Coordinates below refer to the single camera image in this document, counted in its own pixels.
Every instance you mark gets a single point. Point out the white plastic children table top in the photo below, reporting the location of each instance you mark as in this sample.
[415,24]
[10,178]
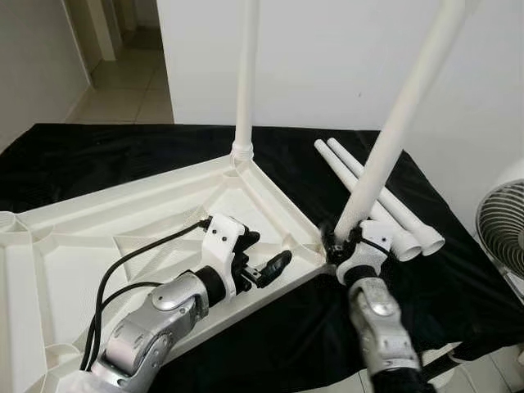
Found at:
[65,262]

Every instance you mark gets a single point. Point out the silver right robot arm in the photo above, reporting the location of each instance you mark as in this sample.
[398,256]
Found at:
[381,327]

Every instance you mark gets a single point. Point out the black tablecloth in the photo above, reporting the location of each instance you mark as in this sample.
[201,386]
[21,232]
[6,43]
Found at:
[458,295]

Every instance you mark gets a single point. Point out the white round floor fan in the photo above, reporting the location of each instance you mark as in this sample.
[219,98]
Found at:
[501,225]

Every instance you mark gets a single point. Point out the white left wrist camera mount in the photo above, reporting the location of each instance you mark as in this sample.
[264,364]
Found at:
[221,237]

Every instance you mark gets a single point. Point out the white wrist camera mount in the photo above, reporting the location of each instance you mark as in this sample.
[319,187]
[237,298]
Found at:
[221,237]
[372,258]

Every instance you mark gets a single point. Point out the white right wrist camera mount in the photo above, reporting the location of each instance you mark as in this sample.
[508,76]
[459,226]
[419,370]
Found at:
[372,258]

